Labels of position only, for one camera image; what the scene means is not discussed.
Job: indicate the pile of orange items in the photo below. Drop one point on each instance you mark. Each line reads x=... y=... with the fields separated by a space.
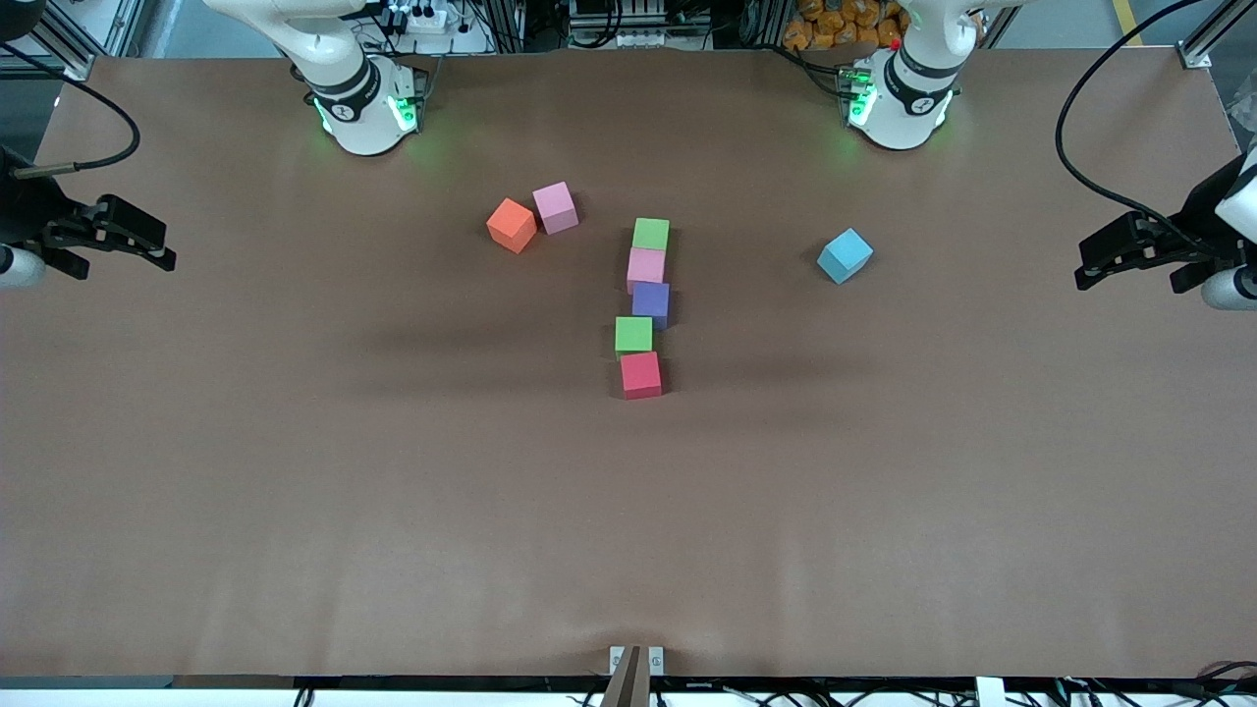
x=835 y=25

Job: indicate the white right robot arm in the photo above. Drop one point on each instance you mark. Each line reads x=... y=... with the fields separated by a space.
x=354 y=108

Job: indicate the aluminium frame profile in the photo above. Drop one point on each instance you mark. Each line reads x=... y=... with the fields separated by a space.
x=59 y=44
x=1213 y=39

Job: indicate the brown post with metal brackets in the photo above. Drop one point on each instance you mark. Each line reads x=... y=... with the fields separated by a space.
x=633 y=678

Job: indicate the purple foam cube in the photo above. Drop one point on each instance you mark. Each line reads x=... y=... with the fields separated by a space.
x=651 y=302

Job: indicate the light green foam cube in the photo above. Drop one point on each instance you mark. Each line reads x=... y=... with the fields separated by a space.
x=651 y=235

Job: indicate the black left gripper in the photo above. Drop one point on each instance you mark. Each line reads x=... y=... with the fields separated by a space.
x=1200 y=215

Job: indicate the orange foam cube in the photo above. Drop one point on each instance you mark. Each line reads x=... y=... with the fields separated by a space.
x=512 y=226

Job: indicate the red foam cube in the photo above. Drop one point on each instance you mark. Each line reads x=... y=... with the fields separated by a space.
x=640 y=375

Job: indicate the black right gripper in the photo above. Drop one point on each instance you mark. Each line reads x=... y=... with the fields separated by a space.
x=27 y=211

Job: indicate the blue foam cube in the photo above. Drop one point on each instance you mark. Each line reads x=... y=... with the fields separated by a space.
x=845 y=255

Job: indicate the brown table cover sheet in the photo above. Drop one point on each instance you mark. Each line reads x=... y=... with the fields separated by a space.
x=295 y=540

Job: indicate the white box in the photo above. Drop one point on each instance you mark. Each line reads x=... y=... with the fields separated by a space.
x=990 y=692

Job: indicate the pink foam cube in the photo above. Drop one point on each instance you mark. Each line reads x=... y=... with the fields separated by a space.
x=645 y=268
x=556 y=207

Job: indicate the metal equipment frame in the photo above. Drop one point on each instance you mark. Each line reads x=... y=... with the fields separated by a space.
x=638 y=20

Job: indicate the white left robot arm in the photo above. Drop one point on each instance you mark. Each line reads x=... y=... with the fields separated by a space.
x=903 y=108

